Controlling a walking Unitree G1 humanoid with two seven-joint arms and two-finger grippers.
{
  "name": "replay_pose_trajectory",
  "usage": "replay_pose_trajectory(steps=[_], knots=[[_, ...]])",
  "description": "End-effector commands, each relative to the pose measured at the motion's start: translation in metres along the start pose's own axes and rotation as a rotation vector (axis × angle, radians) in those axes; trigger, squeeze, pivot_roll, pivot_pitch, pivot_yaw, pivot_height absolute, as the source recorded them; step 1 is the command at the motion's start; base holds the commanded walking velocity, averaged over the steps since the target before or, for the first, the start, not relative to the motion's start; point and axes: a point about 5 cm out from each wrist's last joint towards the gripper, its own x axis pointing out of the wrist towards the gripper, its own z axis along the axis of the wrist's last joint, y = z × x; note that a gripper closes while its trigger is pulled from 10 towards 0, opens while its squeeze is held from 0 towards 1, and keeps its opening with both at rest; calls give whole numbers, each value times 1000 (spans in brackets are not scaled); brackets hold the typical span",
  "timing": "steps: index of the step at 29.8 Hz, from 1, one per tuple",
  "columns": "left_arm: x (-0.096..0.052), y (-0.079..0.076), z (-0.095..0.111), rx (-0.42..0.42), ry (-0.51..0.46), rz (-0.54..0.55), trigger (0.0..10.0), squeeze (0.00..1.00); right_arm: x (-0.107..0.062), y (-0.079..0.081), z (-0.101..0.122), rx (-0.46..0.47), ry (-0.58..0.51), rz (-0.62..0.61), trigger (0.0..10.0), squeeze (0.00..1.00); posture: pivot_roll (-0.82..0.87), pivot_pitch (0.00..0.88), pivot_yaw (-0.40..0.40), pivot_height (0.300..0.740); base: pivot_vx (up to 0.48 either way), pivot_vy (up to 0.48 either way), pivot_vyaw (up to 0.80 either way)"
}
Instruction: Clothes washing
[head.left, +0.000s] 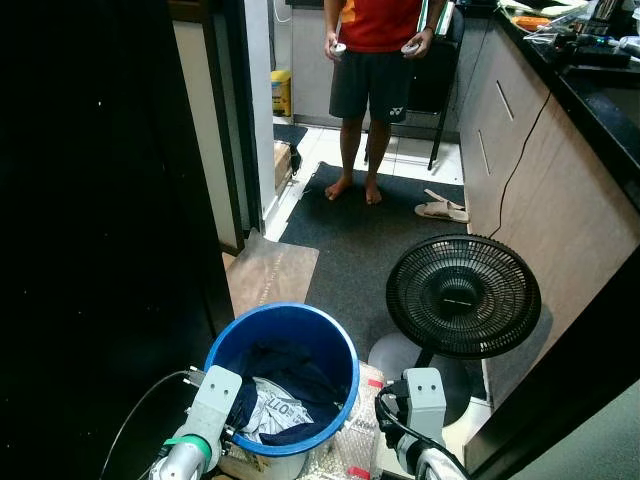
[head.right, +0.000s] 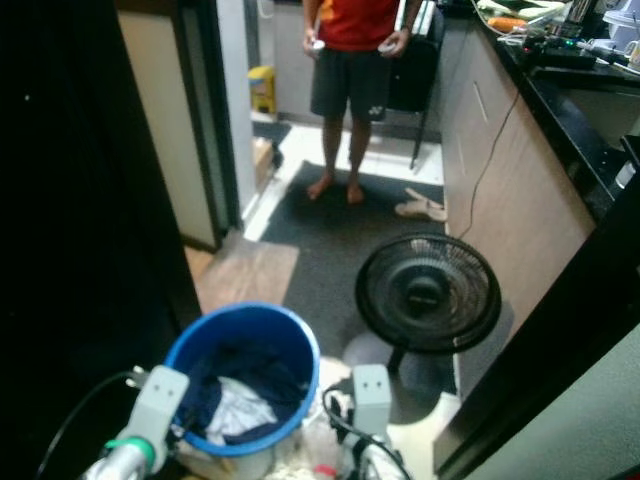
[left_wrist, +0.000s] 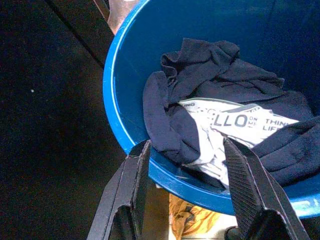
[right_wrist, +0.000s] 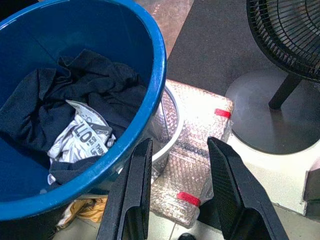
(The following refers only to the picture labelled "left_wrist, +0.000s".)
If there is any white printed T-shirt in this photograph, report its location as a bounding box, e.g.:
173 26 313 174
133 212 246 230
177 97 301 191

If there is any dark navy garment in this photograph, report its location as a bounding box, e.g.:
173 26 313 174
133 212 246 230
142 37 320 188

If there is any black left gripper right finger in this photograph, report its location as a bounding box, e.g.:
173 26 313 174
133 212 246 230
223 136 312 240

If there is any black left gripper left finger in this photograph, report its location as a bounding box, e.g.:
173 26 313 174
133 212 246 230
86 139 153 240

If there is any blue plastic basin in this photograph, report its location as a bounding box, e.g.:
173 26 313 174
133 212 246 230
102 0 320 221

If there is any yellow crumpled cloth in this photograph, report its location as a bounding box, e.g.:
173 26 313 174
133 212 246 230
168 193 221 240

